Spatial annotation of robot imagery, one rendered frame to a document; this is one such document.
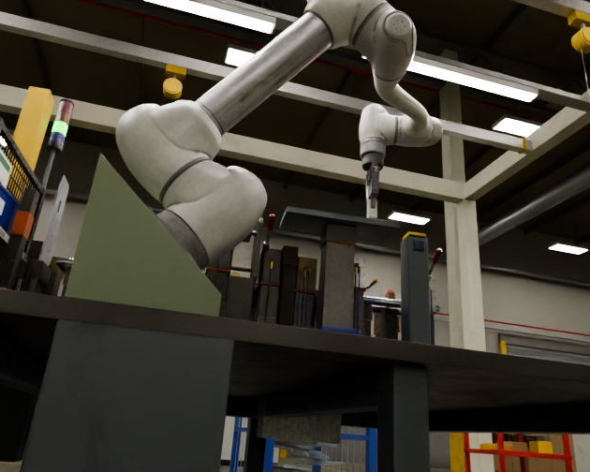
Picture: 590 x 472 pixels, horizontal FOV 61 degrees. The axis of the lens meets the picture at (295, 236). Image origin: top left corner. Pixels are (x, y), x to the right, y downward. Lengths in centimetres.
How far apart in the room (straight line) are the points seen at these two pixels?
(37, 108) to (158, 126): 164
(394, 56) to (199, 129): 51
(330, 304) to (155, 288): 70
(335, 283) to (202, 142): 63
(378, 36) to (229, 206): 55
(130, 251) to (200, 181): 24
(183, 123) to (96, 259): 38
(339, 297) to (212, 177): 61
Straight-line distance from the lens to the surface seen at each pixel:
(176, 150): 115
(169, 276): 97
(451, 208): 982
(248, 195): 112
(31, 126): 273
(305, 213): 156
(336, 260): 157
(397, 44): 131
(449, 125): 508
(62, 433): 92
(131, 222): 100
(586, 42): 398
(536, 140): 553
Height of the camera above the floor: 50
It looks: 22 degrees up
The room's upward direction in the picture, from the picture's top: 4 degrees clockwise
